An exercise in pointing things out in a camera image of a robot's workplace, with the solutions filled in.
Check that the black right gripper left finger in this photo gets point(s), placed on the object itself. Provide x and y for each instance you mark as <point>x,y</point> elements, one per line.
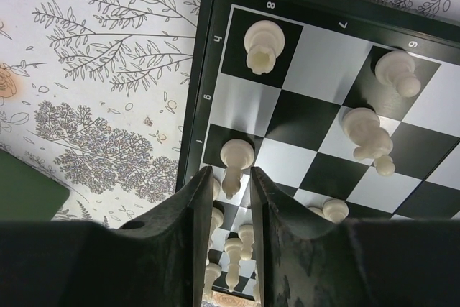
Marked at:
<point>156,259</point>

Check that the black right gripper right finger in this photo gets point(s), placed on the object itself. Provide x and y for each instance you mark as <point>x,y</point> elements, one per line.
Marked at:
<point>306,260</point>

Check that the green plastic tray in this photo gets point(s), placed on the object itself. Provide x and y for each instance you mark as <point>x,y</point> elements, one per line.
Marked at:
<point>27,194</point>

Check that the black white chess board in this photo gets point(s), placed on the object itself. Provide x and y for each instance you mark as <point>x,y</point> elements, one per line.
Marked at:
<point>292,116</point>

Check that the white chess bishop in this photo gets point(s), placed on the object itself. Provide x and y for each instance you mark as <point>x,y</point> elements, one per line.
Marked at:
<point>237,155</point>

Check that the white chess pawn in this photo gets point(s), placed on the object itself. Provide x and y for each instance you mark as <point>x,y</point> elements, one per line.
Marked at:
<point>397,69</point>

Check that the white chess rook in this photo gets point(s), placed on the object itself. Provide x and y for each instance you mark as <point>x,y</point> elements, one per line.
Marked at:
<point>264,41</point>

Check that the floral patterned table mat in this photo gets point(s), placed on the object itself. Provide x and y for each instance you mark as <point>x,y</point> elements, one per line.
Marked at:
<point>94,93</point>

